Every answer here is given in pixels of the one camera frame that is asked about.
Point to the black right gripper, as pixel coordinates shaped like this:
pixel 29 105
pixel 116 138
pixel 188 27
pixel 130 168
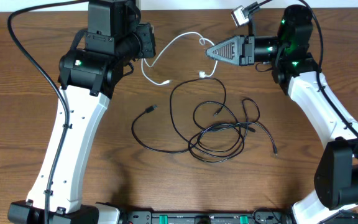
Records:
pixel 241 45

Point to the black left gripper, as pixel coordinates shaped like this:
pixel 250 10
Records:
pixel 148 40

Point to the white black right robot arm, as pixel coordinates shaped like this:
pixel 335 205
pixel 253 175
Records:
pixel 335 193

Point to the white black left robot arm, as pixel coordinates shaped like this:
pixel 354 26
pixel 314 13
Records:
pixel 114 38

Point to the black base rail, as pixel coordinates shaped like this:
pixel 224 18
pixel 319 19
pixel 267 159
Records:
pixel 228 217

